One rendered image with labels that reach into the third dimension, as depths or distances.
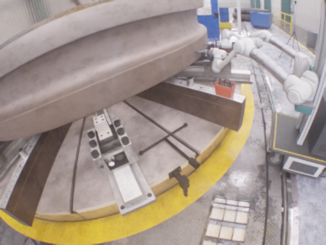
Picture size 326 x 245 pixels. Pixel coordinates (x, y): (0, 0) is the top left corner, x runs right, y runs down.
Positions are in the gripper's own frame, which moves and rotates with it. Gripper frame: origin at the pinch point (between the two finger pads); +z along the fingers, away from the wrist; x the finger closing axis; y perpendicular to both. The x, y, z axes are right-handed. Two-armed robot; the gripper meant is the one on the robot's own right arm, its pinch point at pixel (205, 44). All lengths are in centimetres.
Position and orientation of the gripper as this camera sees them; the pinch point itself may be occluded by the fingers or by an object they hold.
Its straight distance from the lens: 259.3
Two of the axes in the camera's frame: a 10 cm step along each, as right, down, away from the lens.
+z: -9.1, -1.4, 4.0
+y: 1.6, 7.7, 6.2
